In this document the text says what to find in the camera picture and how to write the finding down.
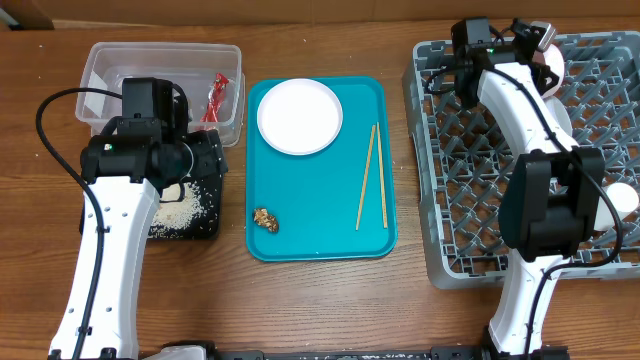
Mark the pink bowl with rice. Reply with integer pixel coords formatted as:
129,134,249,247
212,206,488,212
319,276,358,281
534,44,565,99

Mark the grey bowl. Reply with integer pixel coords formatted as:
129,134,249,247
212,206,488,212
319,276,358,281
544,96,573,137

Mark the brown food scrap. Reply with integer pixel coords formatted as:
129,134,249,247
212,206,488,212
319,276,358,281
253,208,279,233

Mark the white round plate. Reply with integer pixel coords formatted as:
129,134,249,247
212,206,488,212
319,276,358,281
257,78,344,156

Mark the white cup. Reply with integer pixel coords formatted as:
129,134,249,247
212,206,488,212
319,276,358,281
594,183,639,232

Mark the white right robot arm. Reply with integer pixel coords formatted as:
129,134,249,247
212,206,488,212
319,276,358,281
451,17,624,359

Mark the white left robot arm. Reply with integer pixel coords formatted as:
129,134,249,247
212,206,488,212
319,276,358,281
35,77,228,359

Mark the grey dishwasher rack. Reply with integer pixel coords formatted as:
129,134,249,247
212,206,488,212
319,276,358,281
403,31,639,289

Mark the red snack wrapper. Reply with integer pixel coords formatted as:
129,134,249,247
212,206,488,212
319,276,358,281
201,73,229,123

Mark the clear plastic bin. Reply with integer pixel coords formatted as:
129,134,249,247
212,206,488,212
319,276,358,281
80,42,246,147

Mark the teal serving tray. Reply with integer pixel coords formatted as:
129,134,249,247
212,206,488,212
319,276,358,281
245,76,398,262

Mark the black rail at table edge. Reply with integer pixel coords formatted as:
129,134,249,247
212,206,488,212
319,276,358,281
159,339,571,360

